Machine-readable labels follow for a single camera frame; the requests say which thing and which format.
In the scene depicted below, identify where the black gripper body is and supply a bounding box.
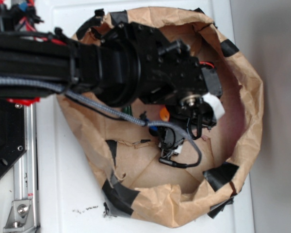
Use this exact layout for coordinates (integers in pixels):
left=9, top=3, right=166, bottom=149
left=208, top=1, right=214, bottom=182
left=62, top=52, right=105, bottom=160
left=135, top=24, right=223, bottom=139

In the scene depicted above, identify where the yellow rubber duck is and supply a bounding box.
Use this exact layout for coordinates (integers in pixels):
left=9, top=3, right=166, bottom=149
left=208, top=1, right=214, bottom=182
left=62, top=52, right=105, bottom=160
left=160, top=107, right=170, bottom=122

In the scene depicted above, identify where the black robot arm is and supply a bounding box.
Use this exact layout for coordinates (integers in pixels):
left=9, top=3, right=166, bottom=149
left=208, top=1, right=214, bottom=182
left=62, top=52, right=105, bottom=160
left=0, top=22, right=225, bottom=130

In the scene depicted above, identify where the orange toy carrot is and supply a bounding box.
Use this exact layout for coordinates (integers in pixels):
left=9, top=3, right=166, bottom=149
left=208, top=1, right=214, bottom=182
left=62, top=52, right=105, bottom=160
left=122, top=105, right=133, bottom=116

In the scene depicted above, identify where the brown paper bag tray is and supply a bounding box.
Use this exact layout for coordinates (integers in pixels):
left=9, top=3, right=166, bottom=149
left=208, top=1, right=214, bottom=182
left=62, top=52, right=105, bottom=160
left=57, top=7, right=264, bottom=228

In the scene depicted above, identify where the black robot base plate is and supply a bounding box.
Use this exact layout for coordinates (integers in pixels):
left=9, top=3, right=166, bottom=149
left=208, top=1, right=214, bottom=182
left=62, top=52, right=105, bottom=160
left=0, top=99, right=26, bottom=179

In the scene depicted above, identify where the grey braided cable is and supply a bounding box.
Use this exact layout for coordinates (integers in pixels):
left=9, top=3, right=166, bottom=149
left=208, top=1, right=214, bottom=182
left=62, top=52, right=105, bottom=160
left=0, top=76, right=202, bottom=168

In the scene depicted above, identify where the aluminium extrusion rail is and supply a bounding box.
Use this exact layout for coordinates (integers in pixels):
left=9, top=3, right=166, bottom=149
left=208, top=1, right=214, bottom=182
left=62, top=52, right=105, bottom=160
left=14, top=104, right=40, bottom=233

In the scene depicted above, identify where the metal corner bracket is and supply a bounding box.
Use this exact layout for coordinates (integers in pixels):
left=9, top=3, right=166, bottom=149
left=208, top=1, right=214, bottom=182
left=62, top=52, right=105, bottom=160
left=3, top=200, right=36, bottom=233

